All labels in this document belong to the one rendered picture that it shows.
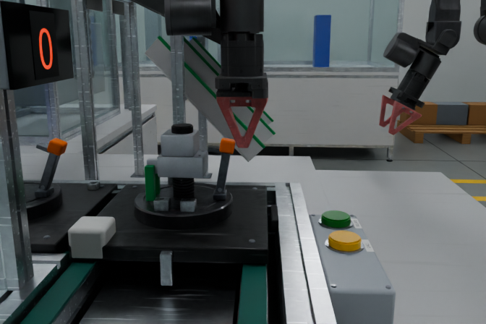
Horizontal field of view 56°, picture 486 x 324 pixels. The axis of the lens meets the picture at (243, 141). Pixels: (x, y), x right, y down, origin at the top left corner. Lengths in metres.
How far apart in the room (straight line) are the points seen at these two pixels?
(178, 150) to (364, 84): 4.10
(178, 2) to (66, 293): 0.36
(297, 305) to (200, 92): 0.49
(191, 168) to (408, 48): 0.69
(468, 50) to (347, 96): 5.48
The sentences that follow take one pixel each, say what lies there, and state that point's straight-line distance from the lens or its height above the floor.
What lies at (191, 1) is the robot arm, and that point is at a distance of 0.59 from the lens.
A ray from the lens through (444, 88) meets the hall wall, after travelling 9.77.
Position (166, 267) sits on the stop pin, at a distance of 0.56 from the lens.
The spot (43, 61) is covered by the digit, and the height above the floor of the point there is 1.19.
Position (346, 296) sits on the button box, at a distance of 0.50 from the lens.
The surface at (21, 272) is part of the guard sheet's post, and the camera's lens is 0.54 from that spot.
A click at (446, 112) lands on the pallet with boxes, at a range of 6.36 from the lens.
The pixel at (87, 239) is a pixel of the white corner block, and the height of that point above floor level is 0.98.
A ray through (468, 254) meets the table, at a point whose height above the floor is 0.86.
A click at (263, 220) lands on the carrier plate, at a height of 0.97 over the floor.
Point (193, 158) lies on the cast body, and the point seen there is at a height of 1.05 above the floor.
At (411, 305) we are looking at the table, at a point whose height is 0.86.
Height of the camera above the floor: 1.21
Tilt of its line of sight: 13 degrees down
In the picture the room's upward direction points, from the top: straight up
